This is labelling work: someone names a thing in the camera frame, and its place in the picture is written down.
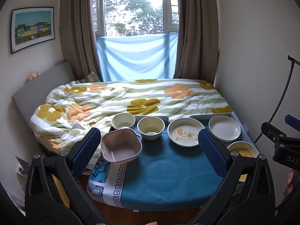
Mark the cream round bowl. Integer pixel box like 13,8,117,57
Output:
137,116,165,140

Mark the floral striped blanket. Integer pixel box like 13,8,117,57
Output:
29,78,235,155

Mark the black curved cable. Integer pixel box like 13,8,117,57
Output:
255,55,300,144

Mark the brown curtain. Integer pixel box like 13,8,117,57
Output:
60,0,105,82
173,0,219,82

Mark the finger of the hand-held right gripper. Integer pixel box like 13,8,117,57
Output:
285,114,300,132
261,121,291,146

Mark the blue patterned tablecloth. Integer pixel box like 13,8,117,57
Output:
86,115,258,210

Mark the pink square bowl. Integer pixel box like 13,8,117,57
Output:
101,128,143,163

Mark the yellow envelope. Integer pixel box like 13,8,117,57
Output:
53,175,71,209

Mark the person's right hand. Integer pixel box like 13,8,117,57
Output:
283,170,295,196

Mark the small plush toy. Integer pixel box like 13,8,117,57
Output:
26,71,40,83

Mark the grey padded headboard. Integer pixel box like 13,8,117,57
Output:
12,61,77,132

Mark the yellow inside bowl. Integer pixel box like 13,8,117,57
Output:
227,141,260,158

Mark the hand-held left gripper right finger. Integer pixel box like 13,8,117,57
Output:
194,129,276,225

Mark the light blue window cloth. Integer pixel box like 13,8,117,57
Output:
96,33,179,82

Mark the plain white plate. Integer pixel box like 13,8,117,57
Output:
208,115,241,142

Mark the floral pillow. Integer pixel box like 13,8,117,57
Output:
78,71,102,83

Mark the framed house picture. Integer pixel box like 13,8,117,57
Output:
10,7,55,54

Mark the white ribbed bowl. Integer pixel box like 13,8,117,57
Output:
111,113,136,130

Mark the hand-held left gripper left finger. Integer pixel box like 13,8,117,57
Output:
25,128,106,225

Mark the duck print plate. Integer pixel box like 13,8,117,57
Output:
167,118,206,147

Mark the window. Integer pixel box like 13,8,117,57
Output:
90,0,181,38

